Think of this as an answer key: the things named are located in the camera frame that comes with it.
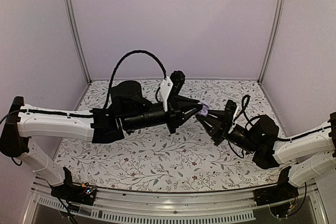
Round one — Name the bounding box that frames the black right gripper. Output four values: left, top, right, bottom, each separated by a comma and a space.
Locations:
196, 109, 259, 155

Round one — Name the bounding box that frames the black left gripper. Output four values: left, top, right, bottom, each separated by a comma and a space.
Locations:
123, 97, 203, 135

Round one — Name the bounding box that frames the purple round case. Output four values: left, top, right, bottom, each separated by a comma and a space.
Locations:
197, 101, 210, 116

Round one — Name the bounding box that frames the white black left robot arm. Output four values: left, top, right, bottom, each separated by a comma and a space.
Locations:
1, 79, 203, 200

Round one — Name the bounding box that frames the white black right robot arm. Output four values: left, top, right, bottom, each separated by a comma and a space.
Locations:
196, 111, 335, 201

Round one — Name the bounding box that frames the floral patterned table mat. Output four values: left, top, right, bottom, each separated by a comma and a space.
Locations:
54, 80, 284, 193

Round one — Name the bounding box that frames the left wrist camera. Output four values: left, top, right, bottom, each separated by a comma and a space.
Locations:
158, 70, 185, 112

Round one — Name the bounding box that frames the right black cable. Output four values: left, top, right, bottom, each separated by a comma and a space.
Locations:
240, 94, 259, 125

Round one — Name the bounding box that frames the left black cable loop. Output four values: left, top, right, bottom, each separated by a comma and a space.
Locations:
103, 49, 169, 109

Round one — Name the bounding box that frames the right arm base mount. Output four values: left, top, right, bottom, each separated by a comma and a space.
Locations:
253, 185, 299, 219

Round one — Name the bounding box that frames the front aluminium rail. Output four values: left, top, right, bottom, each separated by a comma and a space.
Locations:
22, 178, 335, 223

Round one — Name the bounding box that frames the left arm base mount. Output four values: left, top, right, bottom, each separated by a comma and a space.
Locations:
51, 167, 97, 206

